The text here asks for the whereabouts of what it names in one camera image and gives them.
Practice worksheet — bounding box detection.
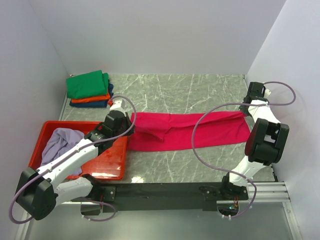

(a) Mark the pink red t-shirt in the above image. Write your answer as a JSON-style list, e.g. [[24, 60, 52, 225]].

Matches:
[[128, 111, 250, 152]]

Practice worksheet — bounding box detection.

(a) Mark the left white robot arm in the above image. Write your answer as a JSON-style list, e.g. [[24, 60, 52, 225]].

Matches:
[[12, 109, 136, 220]]

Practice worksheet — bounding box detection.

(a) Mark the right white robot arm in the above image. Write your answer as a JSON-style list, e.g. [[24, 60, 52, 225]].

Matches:
[[219, 82, 290, 200]]

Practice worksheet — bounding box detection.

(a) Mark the folded navy t-shirt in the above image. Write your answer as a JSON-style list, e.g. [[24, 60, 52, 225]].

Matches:
[[69, 83, 114, 108]]

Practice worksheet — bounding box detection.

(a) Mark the folded orange t-shirt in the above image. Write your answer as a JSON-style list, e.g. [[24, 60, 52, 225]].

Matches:
[[71, 93, 111, 104]]

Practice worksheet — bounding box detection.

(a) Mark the red plastic bin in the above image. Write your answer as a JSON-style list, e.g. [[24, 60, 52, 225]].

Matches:
[[28, 121, 128, 181]]

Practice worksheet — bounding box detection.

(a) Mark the folded green t-shirt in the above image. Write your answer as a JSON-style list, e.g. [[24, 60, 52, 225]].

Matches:
[[66, 70, 107, 99]]

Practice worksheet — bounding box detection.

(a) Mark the lavender t-shirt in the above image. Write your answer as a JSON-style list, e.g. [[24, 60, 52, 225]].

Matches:
[[40, 127, 84, 167]]

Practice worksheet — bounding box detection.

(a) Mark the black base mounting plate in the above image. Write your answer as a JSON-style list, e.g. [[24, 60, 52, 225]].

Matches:
[[69, 181, 250, 216]]

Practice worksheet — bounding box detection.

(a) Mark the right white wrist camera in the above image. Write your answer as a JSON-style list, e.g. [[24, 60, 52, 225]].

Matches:
[[264, 88, 272, 98]]

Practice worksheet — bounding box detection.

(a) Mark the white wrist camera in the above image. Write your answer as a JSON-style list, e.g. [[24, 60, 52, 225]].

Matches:
[[108, 99, 126, 113], [264, 88, 272, 98]]

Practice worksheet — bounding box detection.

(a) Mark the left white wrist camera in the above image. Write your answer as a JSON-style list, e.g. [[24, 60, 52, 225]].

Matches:
[[108, 99, 126, 113]]

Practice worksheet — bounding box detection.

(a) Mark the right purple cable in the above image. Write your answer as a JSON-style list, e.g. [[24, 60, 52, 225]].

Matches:
[[191, 80, 297, 220]]

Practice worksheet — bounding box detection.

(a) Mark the purple cable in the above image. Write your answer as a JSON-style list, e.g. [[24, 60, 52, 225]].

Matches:
[[191, 80, 297, 220], [8, 96, 138, 225]]

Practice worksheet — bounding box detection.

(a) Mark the aluminium rail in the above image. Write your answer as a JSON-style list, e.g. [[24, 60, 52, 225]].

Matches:
[[217, 182, 291, 204]]

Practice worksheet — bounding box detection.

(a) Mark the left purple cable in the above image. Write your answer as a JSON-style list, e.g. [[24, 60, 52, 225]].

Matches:
[[8, 96, 138, 225]]

